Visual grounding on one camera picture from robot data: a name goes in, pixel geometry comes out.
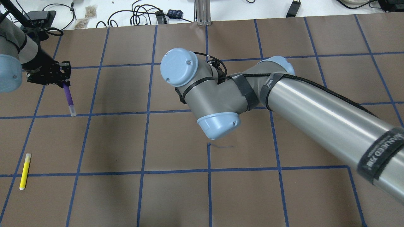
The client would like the front aluminium frame post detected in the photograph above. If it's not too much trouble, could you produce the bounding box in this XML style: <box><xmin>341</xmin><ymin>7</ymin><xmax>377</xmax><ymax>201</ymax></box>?
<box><xmin>194</xmin><ymin>0</ymin><xmax>212</xmax><ymax>26</ymax></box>

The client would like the black power adapter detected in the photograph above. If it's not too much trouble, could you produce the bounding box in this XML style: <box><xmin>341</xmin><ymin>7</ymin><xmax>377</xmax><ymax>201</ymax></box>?
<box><xmin>286</xmin><ymin>0</ymin><xmax>301</xmax><ymax>18</ymax></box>

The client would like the purple highlighter pen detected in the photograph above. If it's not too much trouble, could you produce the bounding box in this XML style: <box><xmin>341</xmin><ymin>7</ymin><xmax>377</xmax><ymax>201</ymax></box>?
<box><xmin>63</xmin><ymin>88</ymin><xmax>77</xmax><ymax>117</ymax></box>

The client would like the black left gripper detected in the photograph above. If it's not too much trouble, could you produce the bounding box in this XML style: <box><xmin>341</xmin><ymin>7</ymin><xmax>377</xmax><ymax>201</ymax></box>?
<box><xmin>27</xmin><ymin>61</ymin><xmax>72</xmax><ymax>89</ymax></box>

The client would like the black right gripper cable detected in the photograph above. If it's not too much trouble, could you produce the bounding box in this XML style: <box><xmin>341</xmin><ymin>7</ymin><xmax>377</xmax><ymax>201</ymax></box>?
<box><xmin>193</xmin><ymin>51</ymin><xmax>376</xmax><ymax>117</ymax></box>

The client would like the yellow highlighter pen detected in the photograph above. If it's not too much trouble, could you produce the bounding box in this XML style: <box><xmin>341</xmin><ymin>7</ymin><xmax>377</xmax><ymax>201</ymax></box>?
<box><xmin>19</xmin><ymin>153</ymin><xmax>32</xmax><ymax>190</ymax></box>

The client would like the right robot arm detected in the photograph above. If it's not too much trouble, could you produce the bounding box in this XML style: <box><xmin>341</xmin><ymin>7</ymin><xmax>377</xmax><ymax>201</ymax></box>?
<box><xmin>160</xmin><ymin>48</ymin><xmax>404</xmax><ymax>203</ymax></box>

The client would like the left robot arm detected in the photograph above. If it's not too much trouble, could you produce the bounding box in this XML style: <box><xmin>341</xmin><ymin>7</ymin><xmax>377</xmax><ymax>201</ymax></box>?
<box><xmin>0</xmin><ymin>16</ymin><xmax>71</xmax><ymax>93</ymax></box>

